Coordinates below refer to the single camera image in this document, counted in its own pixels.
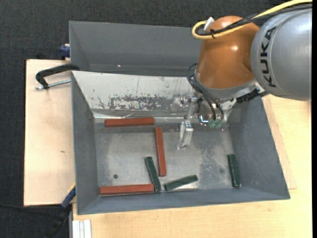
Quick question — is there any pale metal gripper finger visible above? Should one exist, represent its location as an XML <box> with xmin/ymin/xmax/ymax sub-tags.
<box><xmin>184</xmin><ymin>121</ymin><xmax>194</xmax><ymax>147</ymax></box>
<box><xmin>177</xmin><ymin>121</ymin><xmax>187</xmax><ymax>151</ymax></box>

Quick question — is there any red-brown flat block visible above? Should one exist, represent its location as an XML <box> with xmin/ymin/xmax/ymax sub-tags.
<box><xmin>104</xmin><ymin>117</ymin><xmax>156</xmax><ymax>128</ymax></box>
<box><xmin>99</xmin><ymin>183</ymin><xmax>156</xmax><ymax>196</ymax></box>
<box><xmin>154</xmin><ymin>127</ymin><xmax>167</xmax><ymax>178</ymax></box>

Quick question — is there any dark green flat block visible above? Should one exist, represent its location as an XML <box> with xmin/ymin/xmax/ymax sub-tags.
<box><xmin>227</xmin><ymin>153</ymin><xmax>242</xmax><ymax>188</ymax></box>
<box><xmin>163</xmin><ymin>174</ymin><xmax>199</xmax><ymax>192</ymax></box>
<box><xmin>144</xmin><ymin>156</ymin><xmax>162</xmax><ymax>192</ymax></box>

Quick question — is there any grey metal bin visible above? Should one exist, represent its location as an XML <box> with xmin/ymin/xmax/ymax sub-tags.
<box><xmin>68</xmin><ymin>20</ymin><xmax>291</xmax><ymax>216</ymax></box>

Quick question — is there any black cylinder on white bracket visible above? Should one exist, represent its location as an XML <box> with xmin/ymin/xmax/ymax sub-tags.
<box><xmin>224</xmin><ymin>84</ymin><xmax>266</xmax><ymax>109</ymax></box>

